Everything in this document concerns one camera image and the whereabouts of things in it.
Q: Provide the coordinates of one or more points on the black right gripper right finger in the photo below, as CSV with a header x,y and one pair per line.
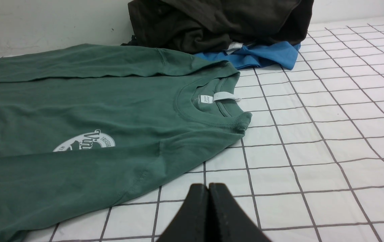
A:
x,y
227,220

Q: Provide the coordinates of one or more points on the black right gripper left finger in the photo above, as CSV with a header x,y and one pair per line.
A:
x,y
189,224

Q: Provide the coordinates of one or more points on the dark brown garment pile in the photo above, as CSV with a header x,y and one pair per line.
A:
x,y
194,26

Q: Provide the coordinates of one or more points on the green long-sleeved shirt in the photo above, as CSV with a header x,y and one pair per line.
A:
x,y
89,127

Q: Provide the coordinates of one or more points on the white grid table cloth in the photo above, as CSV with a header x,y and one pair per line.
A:
x,y
311,166

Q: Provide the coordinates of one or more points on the blue garment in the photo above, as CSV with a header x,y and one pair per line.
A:
x,y
256,56

